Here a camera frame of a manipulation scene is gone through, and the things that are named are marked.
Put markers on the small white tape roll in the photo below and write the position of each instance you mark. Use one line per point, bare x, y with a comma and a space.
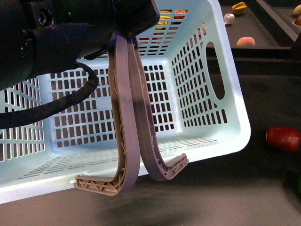
229, 19

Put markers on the light blue plastic basket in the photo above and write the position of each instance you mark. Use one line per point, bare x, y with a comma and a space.
182, 104

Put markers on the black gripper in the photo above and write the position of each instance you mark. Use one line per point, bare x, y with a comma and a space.
48, 36

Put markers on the yellow starfruit far right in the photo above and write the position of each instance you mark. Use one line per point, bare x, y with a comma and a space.
239, 8

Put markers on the pink peach front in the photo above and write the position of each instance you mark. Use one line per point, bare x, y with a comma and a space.
246, 41

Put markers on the black upper display tray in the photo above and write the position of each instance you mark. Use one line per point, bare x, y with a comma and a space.
275, 36

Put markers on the dark red wax apple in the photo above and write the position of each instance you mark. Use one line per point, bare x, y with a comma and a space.
284, 139

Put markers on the large red apple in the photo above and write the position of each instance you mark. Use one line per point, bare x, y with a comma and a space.
148, 45

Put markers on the yellow starfruit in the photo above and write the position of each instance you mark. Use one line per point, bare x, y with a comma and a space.
239, 8
163, 21

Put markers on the orange persimmon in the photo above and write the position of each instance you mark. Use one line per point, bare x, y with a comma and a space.
180, 13

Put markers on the yellow starfruit front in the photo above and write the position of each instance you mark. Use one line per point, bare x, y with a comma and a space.
163, 21

